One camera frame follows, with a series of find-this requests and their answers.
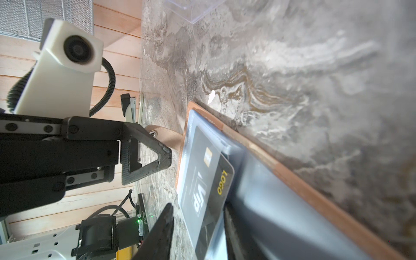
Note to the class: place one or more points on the pink card holder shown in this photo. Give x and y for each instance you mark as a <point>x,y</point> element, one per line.
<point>373,246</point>

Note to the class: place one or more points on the white wire mesh shelf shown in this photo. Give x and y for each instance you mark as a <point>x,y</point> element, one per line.
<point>24,19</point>

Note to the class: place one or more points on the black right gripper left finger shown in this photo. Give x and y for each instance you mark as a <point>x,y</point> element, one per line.
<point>157,244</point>

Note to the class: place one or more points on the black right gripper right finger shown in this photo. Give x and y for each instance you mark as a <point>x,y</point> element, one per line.
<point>239,242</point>

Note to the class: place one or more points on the clear acrylic organizer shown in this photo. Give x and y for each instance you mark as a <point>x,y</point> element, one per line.
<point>192,10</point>

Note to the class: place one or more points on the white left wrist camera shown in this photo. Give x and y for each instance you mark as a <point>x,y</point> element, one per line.
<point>61,82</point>

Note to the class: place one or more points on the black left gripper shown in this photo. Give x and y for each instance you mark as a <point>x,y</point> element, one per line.
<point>43,158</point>

